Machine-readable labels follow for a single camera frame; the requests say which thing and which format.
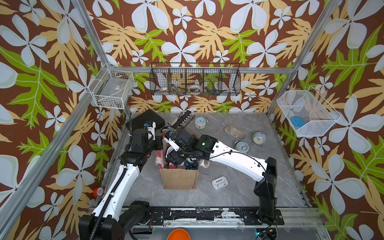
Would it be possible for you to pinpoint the dark green alarm clock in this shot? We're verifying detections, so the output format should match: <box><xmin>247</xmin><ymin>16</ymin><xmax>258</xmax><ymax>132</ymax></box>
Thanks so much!
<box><xmin>184</xmin><ymin>161</ymin><xmax>199</xmax><ymax>170</ymax></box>

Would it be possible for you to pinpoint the canvas bag with red sides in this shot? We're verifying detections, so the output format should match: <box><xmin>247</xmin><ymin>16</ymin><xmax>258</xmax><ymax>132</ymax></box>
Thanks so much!
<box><xmin>155</xmin><ymin>140</ymin><xmax>209</xmax><ymax>191</ymax></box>

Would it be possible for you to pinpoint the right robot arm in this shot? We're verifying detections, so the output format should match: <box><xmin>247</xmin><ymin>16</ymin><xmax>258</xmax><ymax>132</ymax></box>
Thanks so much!
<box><xmin>164</xmin><ymin>129</ymin><xmax>278</xmax><ymax>225</ymax></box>

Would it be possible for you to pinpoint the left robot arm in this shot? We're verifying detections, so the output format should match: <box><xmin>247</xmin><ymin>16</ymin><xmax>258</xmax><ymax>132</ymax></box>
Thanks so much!
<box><xmin>79</xmin><ymin>121</ymin><xmax>163</xmax><ymax>240</ymax></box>

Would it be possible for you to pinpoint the cream and blue alarm clock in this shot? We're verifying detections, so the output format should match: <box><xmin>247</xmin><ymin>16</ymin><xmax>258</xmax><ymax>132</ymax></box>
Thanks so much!
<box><xmin>194</xmin><ymin>117</ymin><xmax>208</xmax><ymax>130</ymax></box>

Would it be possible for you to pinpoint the mirror digital clock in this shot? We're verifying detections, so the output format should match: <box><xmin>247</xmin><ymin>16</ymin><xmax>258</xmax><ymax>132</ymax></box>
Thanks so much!
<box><xmin>224</xmin><ymin>125</ymin><xmax>247</xmax><ymax>140</ymax></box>

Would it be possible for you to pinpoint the small white digital clock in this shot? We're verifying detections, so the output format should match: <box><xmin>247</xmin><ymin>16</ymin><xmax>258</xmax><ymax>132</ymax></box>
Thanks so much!
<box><xmin>212</xmin><ymin>176</ymin><xmax>229</xmax><ymax>190</ymax></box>

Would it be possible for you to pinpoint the light blue twin-bell alarm clock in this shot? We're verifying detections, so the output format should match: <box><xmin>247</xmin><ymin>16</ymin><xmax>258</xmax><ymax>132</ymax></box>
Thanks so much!
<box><xmin>235</xmin><ymin>141</ymin><xmax>250</xmax><ymax>153</ymax></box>

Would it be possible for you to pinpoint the grey round globe clock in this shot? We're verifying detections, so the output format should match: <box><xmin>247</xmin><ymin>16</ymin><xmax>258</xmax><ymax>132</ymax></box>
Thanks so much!
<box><xmin>252</xmin><ymin>132</ymin><xmax>267</xmax><ymax>148</ymax></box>

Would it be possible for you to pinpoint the black plastic tool case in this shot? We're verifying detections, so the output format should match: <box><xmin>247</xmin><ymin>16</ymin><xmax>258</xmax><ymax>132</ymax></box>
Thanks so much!
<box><xmin>126</xmin><ymin>110</ymin><xmax>165</xmax><ymax>131</ymax></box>

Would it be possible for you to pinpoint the red cap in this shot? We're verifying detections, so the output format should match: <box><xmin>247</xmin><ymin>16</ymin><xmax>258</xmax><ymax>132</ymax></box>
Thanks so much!
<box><xmin>93</xmin><ymin>187</ymin><xmax>104</xmax><ymax>198</ymax></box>

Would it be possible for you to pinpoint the orange bowl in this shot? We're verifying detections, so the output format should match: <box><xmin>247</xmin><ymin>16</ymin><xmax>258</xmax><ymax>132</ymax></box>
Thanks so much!
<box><xmin>167</xmin><ymin>229</ymin><xmax>191</xmax><ymax>240</ymax></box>

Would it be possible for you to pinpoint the blue object in basket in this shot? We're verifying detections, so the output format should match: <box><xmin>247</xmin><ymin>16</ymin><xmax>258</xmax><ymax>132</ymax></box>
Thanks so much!
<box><xmin>291</xmin><ymin>116</ymin><xmax>307</xmax><ymax>128</ymax></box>

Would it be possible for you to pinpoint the socket set on black rail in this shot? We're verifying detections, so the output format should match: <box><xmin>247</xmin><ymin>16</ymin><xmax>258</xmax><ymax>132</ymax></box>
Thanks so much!
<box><xmin>166</xmin><ymin>111</ymin><xmax>195</xmax><ymax>132</ymax></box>

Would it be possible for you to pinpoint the black wire basket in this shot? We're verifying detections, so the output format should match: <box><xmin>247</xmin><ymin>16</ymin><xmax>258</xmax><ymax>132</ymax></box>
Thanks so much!
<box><xmin>149</xmin><ymin>63</ymin><xmax>242</xmax><ymax>96</ymax></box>

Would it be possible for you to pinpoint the white wire basket left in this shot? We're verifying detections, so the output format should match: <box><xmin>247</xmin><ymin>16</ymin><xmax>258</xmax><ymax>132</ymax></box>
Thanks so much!
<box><xmin>89</xmin><ymin>64</ymin><xmax>135</xmax><ymax>110</ymax></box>

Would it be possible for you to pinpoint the white wire basket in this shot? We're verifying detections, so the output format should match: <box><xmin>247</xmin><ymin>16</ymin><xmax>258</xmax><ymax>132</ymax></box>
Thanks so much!
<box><xmin>277</xmin><ymin>87</ymin><xmax>341</xmax><ymax>138</ymax></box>
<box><xmin>89</xmin><ymin>64</ymin><xmax>135</xmax><ymax>110</ymax></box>

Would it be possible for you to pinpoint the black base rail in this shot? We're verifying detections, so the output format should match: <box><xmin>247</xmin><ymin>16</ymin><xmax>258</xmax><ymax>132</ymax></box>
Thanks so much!
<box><xmin>139</xmin><ymin>207</ymin><xmax>285</xmax><ymax>226</ymax></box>

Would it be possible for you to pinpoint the white wire basket right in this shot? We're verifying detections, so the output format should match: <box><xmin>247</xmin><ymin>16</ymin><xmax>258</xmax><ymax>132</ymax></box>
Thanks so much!
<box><xmin>277</xmin><ymin>87</ymin><xmax>341</xmax><ymax>138</ymax></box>

